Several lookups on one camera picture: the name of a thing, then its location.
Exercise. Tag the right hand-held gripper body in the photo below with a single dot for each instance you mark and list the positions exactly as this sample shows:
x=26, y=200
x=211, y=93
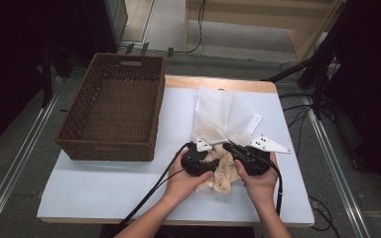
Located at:
x=254, y=162

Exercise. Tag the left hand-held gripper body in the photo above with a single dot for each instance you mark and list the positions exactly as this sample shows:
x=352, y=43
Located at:
x=195, y=162

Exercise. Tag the beige garment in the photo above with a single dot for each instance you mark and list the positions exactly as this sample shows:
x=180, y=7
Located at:
x=225, y=175

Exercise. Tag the white mesh laundry bag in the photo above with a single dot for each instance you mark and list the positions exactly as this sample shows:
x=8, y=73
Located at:
x=223, y=115

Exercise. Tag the brown wicker basket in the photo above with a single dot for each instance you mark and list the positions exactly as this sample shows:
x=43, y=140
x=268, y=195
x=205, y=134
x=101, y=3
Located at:
x=119, y=109

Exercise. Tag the person's right hand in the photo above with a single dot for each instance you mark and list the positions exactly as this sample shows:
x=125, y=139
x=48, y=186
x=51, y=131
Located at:
x=263, y=186

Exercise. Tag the person's left hand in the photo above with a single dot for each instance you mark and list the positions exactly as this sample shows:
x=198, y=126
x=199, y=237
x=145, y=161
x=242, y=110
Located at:
x=182, y=186

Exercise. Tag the black plug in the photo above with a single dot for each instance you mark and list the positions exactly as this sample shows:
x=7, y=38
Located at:
x=170, y=52
x=145, y=48
x=129, y=48

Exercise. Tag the wooden platform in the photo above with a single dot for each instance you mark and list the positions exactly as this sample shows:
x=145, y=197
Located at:
x=244, y=29

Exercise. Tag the black stand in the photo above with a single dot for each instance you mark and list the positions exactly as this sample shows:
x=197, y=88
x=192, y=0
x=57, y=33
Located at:
x=317, y=56
x=47, y=76

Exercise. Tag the black curtain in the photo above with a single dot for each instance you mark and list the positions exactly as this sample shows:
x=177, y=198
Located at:
x=13, y=66
x=373, y=82

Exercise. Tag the dark cabinet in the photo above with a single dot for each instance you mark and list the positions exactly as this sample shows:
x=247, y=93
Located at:
x=107, y=23

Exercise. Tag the metal floor rail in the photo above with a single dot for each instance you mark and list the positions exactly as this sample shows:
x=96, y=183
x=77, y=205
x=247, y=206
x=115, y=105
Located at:
x=337, y=165
x=16, y=155

